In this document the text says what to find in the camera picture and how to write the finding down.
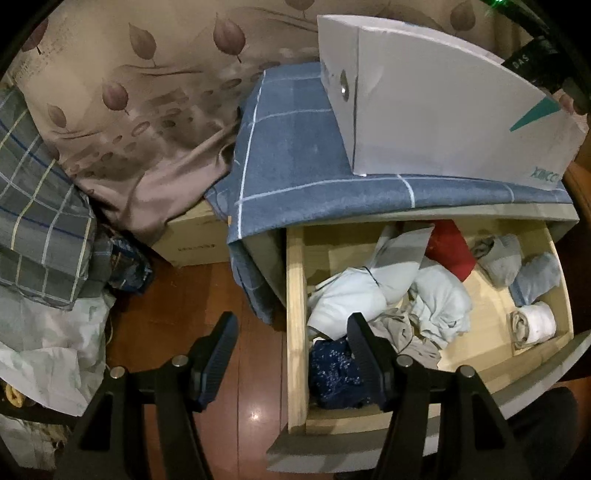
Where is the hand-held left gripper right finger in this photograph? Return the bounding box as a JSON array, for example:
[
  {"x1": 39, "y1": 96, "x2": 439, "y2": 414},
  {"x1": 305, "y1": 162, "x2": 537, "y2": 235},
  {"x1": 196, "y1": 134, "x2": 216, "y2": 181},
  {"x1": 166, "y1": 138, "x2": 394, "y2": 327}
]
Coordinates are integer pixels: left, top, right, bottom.
[{"x1": 346, "y1": 312, "x2": 532, "y2": 480}]

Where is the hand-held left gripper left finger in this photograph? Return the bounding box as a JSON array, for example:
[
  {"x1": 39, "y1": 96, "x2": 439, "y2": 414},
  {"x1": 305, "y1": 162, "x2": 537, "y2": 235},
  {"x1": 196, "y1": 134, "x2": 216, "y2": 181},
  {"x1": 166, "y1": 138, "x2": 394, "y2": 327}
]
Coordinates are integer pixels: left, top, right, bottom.
[{"x1": 55, "y1": 311, "x2": 239, "y2": 480}]

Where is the navy patterned underwear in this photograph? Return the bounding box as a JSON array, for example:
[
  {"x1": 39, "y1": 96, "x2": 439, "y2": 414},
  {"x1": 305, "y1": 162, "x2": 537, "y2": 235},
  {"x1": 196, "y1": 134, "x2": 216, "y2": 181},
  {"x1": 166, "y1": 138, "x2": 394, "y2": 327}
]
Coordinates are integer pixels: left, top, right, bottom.
[{"x1": 308, "y1": 337, "x2": 375, "y2": 411}]

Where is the beige underwear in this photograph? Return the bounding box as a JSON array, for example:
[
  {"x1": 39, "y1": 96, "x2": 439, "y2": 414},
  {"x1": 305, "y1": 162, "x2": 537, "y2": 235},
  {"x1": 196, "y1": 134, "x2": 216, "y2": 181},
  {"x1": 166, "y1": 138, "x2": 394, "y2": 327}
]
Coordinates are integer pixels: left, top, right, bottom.
[{"x1": 367, "y1": 307, "x2": 441, "y2": 370}]

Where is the light blue underwear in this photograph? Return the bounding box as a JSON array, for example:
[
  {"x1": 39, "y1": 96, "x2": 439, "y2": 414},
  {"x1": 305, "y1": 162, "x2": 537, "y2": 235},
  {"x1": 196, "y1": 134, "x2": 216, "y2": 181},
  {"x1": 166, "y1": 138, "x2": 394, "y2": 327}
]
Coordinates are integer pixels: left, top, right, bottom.
[
  {"x1": 409, "y1": 258, "x2": 474, "y2": 349},
  {"x1": 307, "y1": 272, "x2": 389, "y2": 340}
]

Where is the wooden drawer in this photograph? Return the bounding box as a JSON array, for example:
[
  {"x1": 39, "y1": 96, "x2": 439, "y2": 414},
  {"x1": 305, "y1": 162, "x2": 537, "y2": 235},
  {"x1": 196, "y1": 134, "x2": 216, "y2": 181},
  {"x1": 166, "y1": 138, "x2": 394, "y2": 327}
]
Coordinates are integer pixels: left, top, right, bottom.
[{"x1": 265, "y1": 217, "x2": 591, "y2": 474}]

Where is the white paper bag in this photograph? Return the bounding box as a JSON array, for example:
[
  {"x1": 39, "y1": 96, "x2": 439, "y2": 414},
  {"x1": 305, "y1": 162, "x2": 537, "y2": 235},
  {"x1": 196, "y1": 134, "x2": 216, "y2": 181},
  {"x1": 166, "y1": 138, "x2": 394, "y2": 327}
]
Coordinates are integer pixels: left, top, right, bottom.
[{"x1": 316, "y1": 14, "x2": 587, "y2": 192}]

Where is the red underwear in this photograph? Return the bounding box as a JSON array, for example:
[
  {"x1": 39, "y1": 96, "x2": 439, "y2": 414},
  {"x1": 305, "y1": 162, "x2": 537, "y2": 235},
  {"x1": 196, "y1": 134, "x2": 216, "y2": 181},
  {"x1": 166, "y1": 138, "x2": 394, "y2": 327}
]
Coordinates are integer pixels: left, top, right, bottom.
[{"x1": 402, "y1": 219, "x2": 478, "y2": 282}]

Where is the grey sock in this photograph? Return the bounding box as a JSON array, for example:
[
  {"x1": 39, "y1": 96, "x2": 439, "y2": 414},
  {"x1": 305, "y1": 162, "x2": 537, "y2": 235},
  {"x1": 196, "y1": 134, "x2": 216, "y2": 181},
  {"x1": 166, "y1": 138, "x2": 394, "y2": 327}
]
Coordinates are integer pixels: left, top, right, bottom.
[{"x1": 471, "y1": 233, "x2": 525, "y2": 289}]

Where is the white sock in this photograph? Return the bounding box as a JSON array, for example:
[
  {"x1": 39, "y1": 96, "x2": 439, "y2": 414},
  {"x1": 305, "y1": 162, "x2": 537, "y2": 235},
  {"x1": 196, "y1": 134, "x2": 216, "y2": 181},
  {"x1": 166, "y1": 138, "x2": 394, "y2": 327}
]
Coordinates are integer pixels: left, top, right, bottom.
[{"x1": 508, "y1": 302, "x2": 557, "y2": 349}]

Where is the blue sock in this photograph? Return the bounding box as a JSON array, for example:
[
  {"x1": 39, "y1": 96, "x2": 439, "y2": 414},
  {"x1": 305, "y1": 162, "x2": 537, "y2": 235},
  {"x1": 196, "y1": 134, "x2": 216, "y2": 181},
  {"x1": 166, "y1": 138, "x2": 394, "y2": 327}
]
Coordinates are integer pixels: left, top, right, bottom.
[{"x1": 508, "y1": 251, "x2": 561, "y2": 308}]

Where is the cardboard box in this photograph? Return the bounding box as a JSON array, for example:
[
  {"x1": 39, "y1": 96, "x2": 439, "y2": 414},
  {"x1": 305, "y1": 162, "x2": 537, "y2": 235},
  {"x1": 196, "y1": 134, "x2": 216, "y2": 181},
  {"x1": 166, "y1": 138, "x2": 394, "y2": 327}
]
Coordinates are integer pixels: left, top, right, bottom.
[{"x1": 152, "y1": 200, "x2": 232, "y2": 268}]

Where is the dark blue patterned bag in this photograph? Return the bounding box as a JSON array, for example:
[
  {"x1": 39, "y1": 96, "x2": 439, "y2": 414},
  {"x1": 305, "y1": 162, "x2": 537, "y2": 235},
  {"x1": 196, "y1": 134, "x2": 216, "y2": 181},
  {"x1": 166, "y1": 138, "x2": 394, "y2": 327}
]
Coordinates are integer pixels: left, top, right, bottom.
[{"x1": 92, "y1": 228, "x2": 153, "y2": 296}]

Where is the brown wooden furniture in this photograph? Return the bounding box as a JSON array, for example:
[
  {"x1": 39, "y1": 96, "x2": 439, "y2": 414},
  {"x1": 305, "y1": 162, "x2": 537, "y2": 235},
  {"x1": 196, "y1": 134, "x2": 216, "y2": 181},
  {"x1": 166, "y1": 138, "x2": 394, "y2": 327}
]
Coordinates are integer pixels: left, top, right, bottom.
[{"x1": 561, "y1": 143, "x2": 591, "y2": 217}]

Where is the person's dark trouser leg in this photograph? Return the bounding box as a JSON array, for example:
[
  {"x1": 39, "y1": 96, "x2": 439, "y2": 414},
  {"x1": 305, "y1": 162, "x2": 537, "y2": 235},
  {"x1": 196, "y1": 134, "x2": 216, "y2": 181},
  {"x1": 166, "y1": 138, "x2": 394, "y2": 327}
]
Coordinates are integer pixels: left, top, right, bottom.
[{"x1": 503, "y1": 385, "x2": 580, "y2": 480}]

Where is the blue checked cloth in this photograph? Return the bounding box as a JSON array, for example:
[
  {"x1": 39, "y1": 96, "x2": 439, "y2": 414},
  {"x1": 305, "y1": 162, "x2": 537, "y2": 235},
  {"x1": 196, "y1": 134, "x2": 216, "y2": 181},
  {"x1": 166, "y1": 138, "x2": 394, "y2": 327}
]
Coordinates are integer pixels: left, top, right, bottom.
[{"x1": 205, "y1": 62, "x2": 573, "y2": 326}]

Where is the grey plaid cloth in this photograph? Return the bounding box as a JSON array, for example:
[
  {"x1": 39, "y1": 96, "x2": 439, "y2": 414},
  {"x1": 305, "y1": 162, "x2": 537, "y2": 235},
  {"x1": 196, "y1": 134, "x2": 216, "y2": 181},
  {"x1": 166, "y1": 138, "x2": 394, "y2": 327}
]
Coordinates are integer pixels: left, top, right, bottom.
[{"x1": 0, "y1": 85, "x2": 100, "y2": 310}]

